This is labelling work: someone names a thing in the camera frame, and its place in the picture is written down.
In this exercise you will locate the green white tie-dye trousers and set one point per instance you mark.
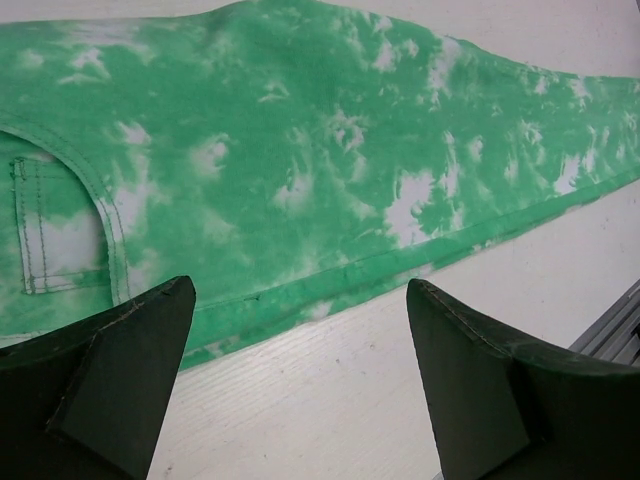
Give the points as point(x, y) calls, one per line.
point(293, 158)

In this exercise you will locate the aluminium rail frame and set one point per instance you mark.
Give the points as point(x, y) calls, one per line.
point(614, 336)

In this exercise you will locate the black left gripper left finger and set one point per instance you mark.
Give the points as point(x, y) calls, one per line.
point(88, 401)

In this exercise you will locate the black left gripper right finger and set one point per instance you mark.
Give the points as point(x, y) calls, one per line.
point(504, 404)

